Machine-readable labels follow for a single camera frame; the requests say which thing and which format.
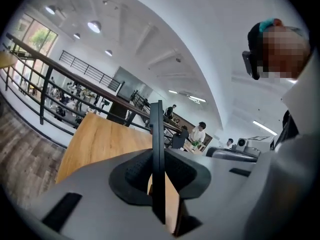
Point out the person's face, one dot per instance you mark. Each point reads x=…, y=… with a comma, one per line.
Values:
x=282, y=51

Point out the small green potted plant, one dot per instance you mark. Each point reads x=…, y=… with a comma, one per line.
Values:
x=196, y=144

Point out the grey glass partition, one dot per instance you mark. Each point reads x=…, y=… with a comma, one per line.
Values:
x=130, y=84

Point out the ceiling strip light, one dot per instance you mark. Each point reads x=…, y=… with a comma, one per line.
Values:
x=173, y=92
x=197, y=99
x=265, y=127

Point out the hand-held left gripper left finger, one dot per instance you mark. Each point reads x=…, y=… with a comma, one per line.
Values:
x=95, y=196

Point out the thin black balcony railing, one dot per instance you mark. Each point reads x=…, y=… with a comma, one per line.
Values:
x=87, y=69

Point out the small black box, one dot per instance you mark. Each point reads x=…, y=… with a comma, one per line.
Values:
x=157, y=134

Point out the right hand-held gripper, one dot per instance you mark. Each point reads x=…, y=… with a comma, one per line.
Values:
x=252, y=145

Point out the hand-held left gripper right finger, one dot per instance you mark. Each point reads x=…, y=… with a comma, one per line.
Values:
x=225, y=184

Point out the black head-mounted camera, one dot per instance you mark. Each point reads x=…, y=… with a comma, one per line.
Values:
x=250, y=64

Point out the teal hair clip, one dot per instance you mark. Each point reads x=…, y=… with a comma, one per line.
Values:
x=267, y=24

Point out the large window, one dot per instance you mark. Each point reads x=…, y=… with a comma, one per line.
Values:
x=40, y=37

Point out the round pendant lamp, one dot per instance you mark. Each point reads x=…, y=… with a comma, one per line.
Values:
x=108, y=53
x=50, y=9
x=94, y=26
x=77, y=36

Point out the round wooden high table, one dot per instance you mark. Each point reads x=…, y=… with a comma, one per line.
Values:
x=7, y=59

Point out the black office chair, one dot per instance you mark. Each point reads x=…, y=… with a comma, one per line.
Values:
x=180, y=139

